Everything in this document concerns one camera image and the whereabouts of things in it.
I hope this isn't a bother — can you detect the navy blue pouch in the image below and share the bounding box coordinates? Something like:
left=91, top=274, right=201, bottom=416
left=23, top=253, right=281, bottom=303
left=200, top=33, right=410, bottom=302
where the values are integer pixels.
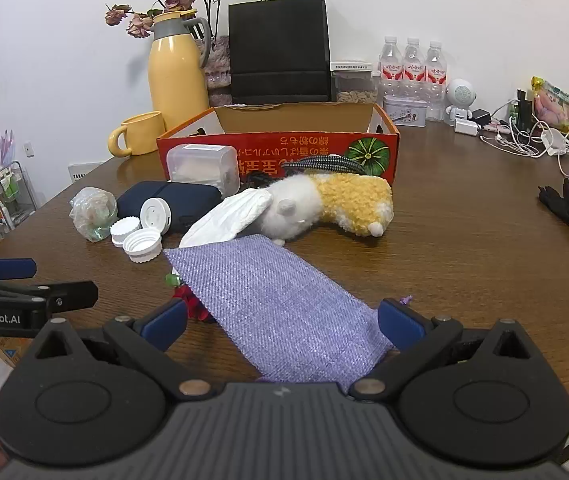
left=116, top=181, right=222, bottom=235

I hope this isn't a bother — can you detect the yellow mug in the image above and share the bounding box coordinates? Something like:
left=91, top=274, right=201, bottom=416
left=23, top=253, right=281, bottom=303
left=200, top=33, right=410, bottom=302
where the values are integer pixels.
left=108, top=111, right=168, bottom=158

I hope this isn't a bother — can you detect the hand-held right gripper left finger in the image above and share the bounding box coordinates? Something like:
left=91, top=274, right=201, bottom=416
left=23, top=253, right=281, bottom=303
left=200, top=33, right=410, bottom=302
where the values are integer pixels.
left=29, top=299, right=215, bottom=401

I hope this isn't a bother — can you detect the brown cardboard carton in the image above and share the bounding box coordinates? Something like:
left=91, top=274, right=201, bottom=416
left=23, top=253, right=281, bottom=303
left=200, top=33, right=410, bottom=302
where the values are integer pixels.
left=0, top=336, right=32, bottom=367

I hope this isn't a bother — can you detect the black braided cable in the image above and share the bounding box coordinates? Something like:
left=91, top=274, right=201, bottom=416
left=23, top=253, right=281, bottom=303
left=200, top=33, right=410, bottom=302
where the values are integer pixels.
left=244, top=156, right=368, bottom=188

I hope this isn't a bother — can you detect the white vented panel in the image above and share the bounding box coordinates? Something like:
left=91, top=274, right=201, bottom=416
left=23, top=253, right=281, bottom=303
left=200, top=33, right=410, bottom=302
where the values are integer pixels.
left=67, top=161, right=108, bottom=183

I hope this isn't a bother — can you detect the red cardboard box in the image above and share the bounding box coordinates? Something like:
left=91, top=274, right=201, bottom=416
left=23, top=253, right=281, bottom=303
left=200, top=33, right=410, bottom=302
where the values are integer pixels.
left=157, top=102, right=401, bottom=186

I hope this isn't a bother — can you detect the clear plastic bag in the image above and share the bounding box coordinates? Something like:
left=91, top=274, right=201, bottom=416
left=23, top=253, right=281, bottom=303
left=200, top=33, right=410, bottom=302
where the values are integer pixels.
left=68, top=186, right=118, bottom=243

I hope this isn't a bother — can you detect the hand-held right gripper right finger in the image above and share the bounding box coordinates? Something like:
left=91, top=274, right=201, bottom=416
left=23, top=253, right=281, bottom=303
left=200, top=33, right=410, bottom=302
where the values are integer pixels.
left=349, top=297, right=535, bottom=403

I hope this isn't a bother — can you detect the yellow thermos jug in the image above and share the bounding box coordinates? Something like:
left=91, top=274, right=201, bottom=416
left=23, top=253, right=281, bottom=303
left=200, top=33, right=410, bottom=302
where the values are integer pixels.
left=147, top=9, right=212, bottom=133

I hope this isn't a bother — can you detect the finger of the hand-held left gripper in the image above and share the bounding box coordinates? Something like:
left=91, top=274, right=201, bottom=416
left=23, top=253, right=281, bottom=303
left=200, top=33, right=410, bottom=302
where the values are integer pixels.
left=0, top=280, right=99, bottom=312
left=0, top=256, right=38, bottom=281

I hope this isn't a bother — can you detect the clear food storage container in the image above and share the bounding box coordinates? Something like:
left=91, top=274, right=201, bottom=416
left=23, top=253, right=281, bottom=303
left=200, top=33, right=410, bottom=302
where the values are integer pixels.
left=329, top=61, right=380, bottom=105

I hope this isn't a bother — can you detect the white robot toy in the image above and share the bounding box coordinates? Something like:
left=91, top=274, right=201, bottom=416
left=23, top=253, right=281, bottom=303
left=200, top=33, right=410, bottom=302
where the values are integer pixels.
left=445, top=78, right=476, bottom=126

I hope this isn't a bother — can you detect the colourful snack packet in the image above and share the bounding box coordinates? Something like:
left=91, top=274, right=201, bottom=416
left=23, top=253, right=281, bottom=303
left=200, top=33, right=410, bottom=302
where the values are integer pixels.
left=531, top=76, right=569, bottom=133

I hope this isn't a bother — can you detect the white round lid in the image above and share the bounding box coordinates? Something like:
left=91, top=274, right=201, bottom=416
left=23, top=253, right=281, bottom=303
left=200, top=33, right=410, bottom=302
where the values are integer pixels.
left=139, top=197, right=172, bottom=235

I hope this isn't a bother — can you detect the white bottle cap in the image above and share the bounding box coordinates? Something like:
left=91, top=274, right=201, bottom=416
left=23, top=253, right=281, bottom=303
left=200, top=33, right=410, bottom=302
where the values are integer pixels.
left=109, top=216, right=141, bottom=248
left=123, top=227, right=164, bottom=264

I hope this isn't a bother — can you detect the white tin box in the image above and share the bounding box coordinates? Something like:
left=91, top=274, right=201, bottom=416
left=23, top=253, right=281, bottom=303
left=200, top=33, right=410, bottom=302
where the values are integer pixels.
left=382, top=95, right=428, bottom=127

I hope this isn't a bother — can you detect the clear plastic container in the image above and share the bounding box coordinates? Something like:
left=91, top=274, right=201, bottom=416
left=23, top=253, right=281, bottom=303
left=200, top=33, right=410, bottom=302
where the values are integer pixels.
left=166, top=143, right=241, bottom=197

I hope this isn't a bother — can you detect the tangle of white cables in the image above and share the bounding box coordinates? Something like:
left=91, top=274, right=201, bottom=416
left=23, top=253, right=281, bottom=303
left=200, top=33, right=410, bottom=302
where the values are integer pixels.
left=479, top=100, right=569, bottom=176

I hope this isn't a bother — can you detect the purple woven cloth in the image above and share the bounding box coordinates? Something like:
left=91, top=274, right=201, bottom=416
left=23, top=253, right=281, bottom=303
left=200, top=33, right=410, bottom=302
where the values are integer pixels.
left=163, top=234, right=413, bottom=386

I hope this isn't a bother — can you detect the yellow white plush toy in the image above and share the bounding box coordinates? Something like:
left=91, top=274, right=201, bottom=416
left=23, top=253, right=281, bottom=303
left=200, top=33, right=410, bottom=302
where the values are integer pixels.
left=252, top=172, right=395, bottom=247

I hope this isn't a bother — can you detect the black paper bag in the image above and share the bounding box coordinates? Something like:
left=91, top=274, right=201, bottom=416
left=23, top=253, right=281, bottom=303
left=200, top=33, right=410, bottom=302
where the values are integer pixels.
left=228, top=0, right=333, bottom=107

